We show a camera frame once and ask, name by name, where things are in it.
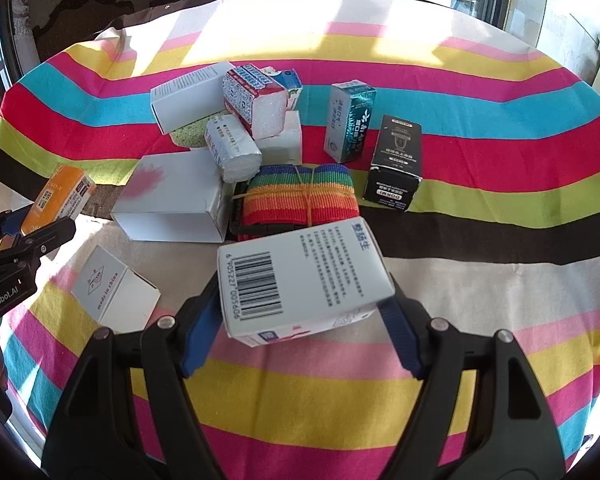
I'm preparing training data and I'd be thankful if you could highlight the white box diamond logo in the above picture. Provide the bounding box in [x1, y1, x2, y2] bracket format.
[71, 245, 161, 335]

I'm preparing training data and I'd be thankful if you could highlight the plain white box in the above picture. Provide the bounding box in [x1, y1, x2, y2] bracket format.
[256, 110, 303, 166]

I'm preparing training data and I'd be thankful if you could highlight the teal box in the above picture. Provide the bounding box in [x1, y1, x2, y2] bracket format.
[323, 80, 377, 164]

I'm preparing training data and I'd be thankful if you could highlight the rainbow striped folded cloth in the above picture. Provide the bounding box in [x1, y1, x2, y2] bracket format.
[231, 162, 362, 242]

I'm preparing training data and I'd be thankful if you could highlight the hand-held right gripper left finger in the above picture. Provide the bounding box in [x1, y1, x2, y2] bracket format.
[41, 272, 226, 480]

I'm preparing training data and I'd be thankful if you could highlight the orange box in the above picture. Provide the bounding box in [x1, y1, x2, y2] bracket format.
[20, 164, 97, 237]

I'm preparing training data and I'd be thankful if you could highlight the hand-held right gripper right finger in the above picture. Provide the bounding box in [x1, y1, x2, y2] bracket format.
[377, 296, 566, 480]

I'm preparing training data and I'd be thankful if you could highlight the dark wooden furniture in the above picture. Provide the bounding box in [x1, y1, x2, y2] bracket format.
[27, 0, 181, 63]

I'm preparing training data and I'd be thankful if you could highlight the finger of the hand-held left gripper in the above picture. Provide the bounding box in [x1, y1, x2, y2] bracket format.
[0, 204, 35, 242]
[0, 217, 77, 273]

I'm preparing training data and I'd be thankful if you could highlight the small wrapped white sponge pack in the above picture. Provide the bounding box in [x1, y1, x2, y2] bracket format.
[204, 114, 263, 184]

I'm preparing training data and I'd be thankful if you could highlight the striped tablecloth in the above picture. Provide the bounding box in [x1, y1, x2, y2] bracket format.
[0, 0, 600, 480]

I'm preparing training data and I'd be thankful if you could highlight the white barcode box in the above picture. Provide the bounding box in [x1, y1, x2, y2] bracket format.
[217, 217, 397, 348]

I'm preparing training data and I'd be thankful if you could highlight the blue white carton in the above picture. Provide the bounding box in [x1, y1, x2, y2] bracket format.
[260, 66, 304, 112]

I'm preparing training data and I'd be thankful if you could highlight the green sponge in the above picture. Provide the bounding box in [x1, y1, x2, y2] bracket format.
[171, 119, 208, 151]

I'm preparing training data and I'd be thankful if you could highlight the black box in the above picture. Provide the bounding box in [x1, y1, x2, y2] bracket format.
[363, 114, 424, 212]

